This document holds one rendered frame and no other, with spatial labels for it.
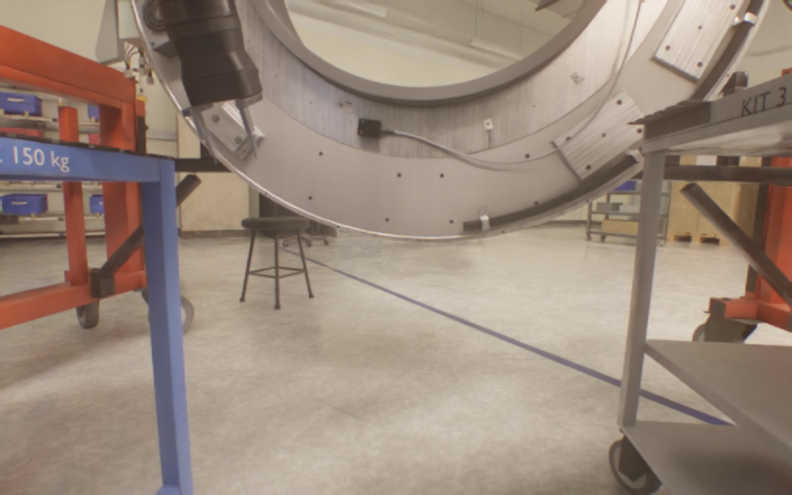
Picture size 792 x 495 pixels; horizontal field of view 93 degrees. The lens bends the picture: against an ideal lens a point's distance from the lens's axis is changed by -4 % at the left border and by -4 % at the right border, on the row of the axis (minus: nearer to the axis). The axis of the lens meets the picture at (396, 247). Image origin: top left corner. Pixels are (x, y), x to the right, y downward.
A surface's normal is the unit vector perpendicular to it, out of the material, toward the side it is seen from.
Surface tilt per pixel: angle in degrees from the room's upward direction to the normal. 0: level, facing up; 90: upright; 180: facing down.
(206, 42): 122
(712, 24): 90
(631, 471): 90
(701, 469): 0
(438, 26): 90
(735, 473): 0
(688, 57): 90
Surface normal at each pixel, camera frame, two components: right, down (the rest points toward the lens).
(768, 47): -0.84, 0.05
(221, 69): -0.10, 0.46
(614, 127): -0.12, 0.12
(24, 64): 0.99, 0.04
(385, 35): 0.54, 0.12
